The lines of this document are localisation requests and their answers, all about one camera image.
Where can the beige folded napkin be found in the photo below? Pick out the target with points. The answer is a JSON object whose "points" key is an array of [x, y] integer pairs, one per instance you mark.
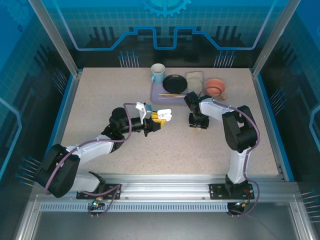
{"points": [[195, 80]]}

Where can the pink chopstick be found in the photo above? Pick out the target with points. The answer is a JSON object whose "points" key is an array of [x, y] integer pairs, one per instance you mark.
{"points": [[172, 98]]}

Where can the lilac serving tray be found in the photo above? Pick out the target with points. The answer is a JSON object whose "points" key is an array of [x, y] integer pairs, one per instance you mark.
{"points": [[156, 92]]}

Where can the steel shelf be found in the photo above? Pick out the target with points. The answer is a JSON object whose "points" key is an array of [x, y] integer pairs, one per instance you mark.
{"points": [[162, 225]]}

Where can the aluminium frame post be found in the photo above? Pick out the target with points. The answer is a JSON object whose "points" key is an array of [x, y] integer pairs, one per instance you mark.
{"points": [[267, 42], [60, 42]]}

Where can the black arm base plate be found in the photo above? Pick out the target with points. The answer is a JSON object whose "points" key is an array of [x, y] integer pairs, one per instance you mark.
{"points": [[85, 195], [217, 192]]}

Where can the white earbud charging case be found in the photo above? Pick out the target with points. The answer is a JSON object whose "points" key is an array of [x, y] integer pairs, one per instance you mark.
{"points": [[169, 118]]}

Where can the light blue mug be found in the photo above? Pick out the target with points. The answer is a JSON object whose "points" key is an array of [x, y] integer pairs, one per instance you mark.
{"points": [[158, 75]]}

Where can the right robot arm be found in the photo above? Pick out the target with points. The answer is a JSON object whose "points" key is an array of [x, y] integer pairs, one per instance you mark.
{"points": [[215, 110]]}

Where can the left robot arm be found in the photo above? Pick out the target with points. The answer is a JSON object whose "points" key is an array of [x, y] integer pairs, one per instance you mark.
{"points": [[95, 147]]}

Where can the wooden chopsticks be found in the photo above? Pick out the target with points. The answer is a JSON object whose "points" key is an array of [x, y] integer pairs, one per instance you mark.
{"points": [[175, 96]]}

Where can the aluminium mounting rail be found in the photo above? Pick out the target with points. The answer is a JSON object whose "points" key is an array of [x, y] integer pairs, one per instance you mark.
{"points": [[162, 187]]}

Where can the orange cup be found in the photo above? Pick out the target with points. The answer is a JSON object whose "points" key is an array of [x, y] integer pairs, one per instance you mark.
{"points": [[215, 83]]}

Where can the aluminium table side rail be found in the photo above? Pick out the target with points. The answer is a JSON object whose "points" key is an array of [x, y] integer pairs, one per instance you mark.
{"points": [[280, 170], [70, 100]]}

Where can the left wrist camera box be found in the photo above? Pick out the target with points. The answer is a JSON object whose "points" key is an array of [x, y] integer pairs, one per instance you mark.
{"points": [[143, 110]]}

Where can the black plate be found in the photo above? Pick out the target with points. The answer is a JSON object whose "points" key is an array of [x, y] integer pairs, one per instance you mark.
{"points": [[175, 83]]}

